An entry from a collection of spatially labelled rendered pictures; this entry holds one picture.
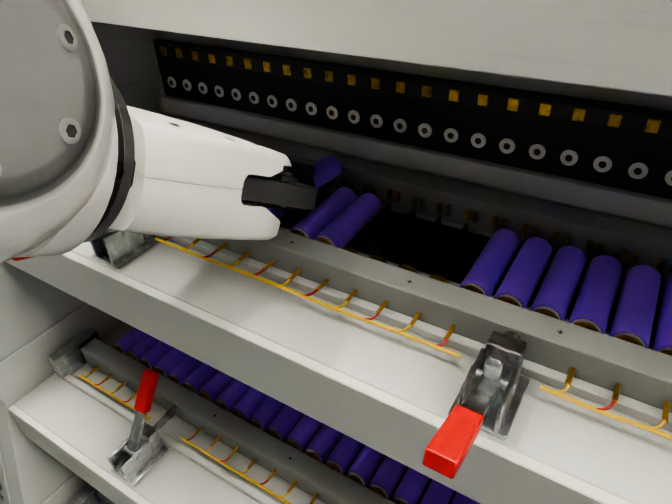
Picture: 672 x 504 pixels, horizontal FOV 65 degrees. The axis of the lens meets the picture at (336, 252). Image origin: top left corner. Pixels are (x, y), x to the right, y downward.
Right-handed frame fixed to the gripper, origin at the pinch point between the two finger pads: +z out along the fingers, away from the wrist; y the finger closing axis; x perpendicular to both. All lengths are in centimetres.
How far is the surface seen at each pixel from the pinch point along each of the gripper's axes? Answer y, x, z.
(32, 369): -24.9, -24.4, 1.5
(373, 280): 9.4, -3.8, -2.0
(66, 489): -24.8, -40.9, 7.6
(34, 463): -25.1, -35.9, 3.4
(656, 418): 24.4, -5.7, -1.6
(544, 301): 18.2, -2.5, 1.0
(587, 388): 21.4, -5.5, -1.6
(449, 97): 7.9, 8.3, 7.0
